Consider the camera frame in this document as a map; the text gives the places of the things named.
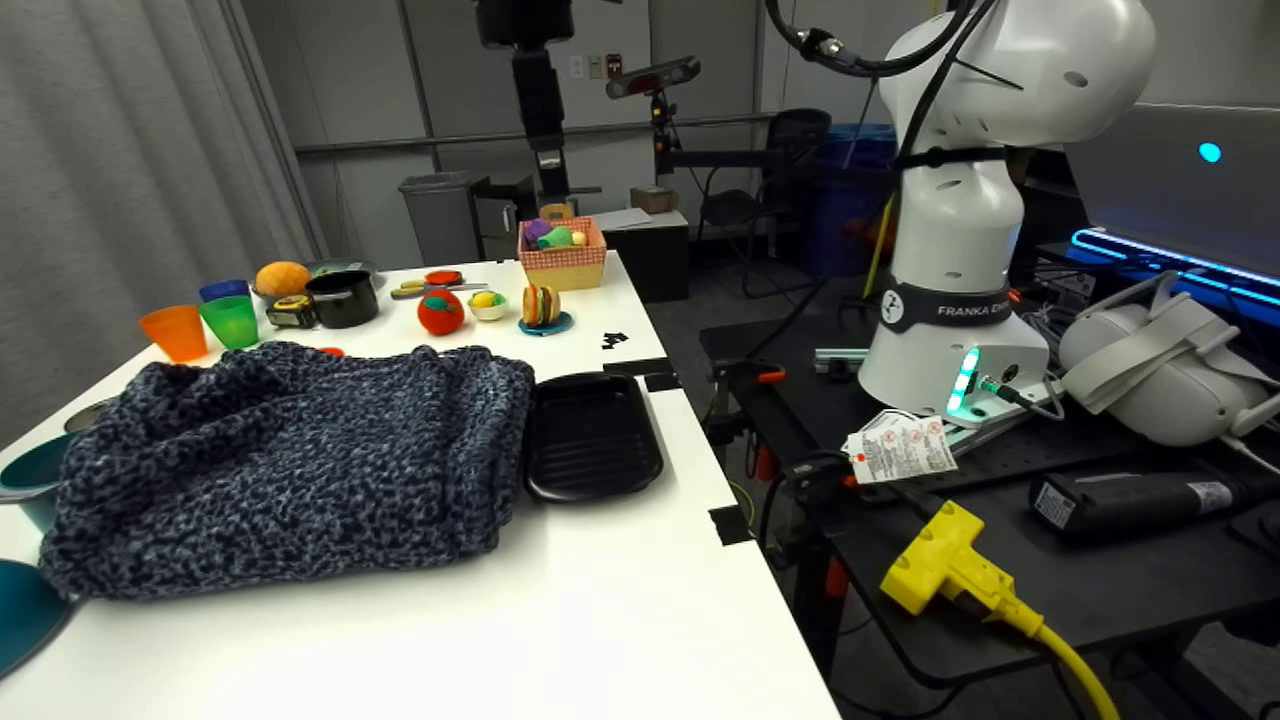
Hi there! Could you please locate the camera on black tripod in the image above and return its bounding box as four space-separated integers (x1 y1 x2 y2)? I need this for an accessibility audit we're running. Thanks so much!
605 53 706 185

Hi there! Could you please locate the orange toy bread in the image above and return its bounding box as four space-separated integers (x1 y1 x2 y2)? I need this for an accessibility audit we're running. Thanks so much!
251 256 315 305

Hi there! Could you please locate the teal toy bowl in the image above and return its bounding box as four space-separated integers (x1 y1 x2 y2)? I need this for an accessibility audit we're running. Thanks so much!
0 555 75 679

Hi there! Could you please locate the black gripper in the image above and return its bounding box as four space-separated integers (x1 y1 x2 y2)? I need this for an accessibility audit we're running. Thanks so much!
475 0 578 200

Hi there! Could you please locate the grey trash bin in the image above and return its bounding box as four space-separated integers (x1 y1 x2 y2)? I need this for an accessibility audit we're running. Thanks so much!
394 172 488 270

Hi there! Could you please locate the black ridged plastic tray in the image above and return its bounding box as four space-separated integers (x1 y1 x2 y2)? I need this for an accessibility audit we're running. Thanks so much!
521 368 666 507

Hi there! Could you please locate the red toy tomato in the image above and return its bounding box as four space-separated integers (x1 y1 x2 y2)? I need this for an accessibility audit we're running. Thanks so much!
410 281 469 342

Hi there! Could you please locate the small cardboard box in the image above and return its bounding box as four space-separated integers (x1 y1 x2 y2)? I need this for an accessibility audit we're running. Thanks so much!
628 185 678 221

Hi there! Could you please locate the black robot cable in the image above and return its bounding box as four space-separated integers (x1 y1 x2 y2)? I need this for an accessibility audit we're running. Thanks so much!
760 0 1004 172

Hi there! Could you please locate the yellow power plug with cable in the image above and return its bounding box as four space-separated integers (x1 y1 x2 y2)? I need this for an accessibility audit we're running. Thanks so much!
875 497 1125 720

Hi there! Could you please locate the small dark jar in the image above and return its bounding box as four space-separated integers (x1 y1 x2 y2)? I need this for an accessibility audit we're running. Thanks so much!
262 294 318 332

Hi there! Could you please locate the dark blue knitted towel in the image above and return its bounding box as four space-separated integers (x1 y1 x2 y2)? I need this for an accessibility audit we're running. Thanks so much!
36 342 541 606

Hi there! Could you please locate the white paper tag red print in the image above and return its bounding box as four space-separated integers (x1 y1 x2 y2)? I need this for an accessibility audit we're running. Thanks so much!
840 405 958 487

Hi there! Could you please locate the toy burger on teal plate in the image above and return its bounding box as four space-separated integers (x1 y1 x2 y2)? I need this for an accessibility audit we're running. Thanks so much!
515 281 578 342

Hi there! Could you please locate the black side cabinet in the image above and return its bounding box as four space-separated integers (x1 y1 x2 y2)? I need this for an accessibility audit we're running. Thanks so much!
593 203 694 305

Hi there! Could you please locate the grey round metal lid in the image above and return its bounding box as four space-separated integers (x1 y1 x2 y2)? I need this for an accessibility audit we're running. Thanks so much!
58 396 122 439

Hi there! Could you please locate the black power brick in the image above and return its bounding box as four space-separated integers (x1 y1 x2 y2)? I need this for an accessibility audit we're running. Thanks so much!
1027 463 1257 544

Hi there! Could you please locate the dark cooking pot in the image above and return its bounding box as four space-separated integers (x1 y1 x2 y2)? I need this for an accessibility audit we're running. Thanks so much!
303 265 383 332

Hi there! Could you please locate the black office chair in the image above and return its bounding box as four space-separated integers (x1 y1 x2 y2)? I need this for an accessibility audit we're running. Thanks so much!
694 110 832 297

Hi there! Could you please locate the orange plastic cup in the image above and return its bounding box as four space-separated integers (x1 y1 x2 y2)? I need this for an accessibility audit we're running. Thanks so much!
135 301 216 368

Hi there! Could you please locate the yellow toy food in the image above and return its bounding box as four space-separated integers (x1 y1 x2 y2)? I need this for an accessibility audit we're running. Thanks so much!
465 285 515 323

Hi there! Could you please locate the orange box with toys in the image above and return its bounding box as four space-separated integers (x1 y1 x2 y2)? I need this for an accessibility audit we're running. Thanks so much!
510 213 610 294

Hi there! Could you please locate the white VR headset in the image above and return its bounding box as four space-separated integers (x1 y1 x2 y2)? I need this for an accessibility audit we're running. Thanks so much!
1057 271 1280 451

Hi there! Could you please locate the grey laptop with blue light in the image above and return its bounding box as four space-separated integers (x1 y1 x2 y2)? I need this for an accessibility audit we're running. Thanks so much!
1063 98 1280 323

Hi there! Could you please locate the grey curtain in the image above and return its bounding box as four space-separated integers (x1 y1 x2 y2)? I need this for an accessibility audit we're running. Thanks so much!
0 0 331 451

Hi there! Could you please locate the green plastic cup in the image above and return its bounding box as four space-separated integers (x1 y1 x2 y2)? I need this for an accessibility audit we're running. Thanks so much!
194 294 262 358

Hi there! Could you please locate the blue storage bin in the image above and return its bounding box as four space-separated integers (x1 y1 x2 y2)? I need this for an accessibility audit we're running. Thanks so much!
803 119 898 281

